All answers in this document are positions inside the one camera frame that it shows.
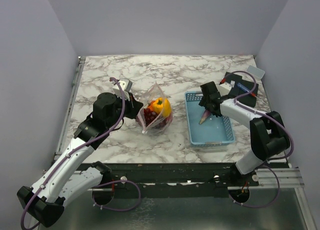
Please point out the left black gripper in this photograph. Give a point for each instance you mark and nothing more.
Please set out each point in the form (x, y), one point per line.
(134, 106)

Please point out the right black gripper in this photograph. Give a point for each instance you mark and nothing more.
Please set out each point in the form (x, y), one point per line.
(204, 102)

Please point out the small purple eggplant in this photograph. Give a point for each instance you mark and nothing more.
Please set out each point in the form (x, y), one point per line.
(206, 114)

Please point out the orange mini pumpkin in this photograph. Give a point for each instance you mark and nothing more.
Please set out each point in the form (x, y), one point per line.
(151, 106)

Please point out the red grape bunch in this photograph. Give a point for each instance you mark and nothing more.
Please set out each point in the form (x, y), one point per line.
(161, 122)

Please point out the clear pink zip bag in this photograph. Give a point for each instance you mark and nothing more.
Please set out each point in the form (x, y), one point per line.
(152, 94)

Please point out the yellow bell pepper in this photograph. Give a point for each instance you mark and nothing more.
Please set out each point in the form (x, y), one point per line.
(162, 106)

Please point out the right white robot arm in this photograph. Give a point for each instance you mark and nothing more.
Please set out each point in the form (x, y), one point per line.
(268, 136)

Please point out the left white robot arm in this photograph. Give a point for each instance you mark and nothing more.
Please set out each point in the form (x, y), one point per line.
(48, 197)

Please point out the blue red screwdriver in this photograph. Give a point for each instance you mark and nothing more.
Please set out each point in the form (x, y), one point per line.
(246, 90)

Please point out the light blue plastic basket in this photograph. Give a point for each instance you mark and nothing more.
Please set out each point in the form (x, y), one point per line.
(213, 132)

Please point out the clear plastic lid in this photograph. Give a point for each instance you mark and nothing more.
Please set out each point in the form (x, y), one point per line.
(256, 72)

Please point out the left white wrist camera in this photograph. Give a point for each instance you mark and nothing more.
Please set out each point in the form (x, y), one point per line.
(121, 87)

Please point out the aluminium side rail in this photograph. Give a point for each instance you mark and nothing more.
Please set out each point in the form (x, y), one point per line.
(75, 85)

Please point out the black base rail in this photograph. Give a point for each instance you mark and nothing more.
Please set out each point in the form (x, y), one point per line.
(183, 180)

